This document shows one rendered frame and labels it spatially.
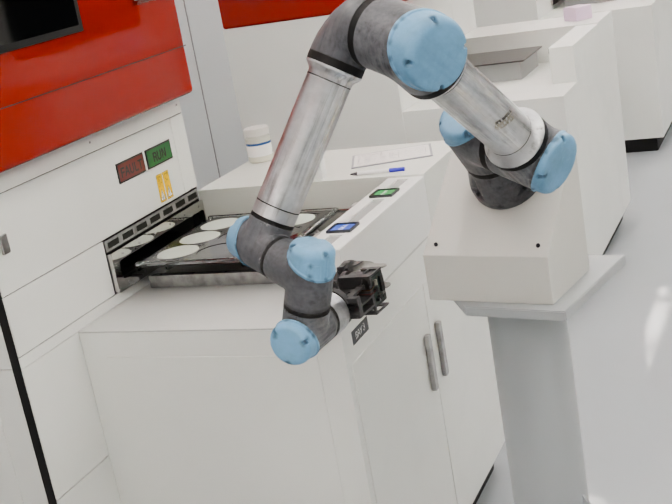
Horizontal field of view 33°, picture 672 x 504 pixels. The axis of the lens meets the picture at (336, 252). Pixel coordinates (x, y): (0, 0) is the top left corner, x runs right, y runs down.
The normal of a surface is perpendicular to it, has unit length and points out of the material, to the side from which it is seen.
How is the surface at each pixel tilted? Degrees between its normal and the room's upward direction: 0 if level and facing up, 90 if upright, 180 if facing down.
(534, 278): 90
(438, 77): 101
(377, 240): 90
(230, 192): 90
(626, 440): 0
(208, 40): 90
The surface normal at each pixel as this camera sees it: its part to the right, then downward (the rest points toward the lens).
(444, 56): 0.57, 0.32
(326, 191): -0.37, 0.33
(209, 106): 0.91, -0.04
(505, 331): -0.69, 0.32
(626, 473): -0.17, -0.95
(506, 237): -0.47, -0.47
